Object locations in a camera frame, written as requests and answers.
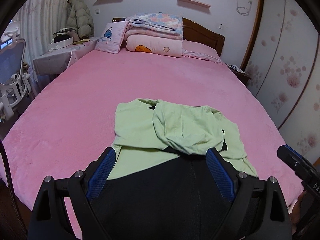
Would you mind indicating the white wall socket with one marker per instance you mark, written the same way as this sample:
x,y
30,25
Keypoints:
x,y
220,26

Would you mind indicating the brown wooden headboard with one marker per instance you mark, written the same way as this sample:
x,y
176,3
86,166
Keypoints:
x,y
192,31

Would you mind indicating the floral wardrobe sliding doors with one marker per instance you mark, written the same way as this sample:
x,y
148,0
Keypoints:
x,y
281,61

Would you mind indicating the right wooden wall shelf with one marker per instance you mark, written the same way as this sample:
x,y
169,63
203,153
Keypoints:
x,y
195,2

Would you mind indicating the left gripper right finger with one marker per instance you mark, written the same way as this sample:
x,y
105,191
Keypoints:
x,y
223,173

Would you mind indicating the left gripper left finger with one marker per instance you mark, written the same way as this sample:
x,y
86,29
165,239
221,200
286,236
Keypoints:
x,y
97,173

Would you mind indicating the right hand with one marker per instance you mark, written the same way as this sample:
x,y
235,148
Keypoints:
x,y
295,214

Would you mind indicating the pink bed sheet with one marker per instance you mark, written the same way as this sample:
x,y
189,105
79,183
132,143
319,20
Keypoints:
x,y
71,122

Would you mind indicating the white box on table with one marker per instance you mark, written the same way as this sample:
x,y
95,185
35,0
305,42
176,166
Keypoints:
x,y
60,44

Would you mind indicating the side table with cloth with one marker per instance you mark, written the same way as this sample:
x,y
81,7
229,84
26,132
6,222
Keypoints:
x,y
57,61

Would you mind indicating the pink square cushion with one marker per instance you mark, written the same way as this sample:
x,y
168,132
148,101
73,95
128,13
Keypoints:
x,y
112,37

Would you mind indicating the folded floral blanket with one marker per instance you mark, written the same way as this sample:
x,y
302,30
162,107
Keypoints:
x,y
156,25

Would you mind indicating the green and black hoodie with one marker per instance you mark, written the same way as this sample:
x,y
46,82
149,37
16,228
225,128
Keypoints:
x,y
160,186

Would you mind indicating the pink pillow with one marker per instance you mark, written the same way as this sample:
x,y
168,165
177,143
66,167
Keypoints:
x,y
200,51

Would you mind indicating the grey puffer jacket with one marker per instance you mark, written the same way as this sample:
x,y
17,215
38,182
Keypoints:
x,y
80,19

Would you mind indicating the dark nightstand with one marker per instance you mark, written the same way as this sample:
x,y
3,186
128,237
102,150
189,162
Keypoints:
x,y
241,75

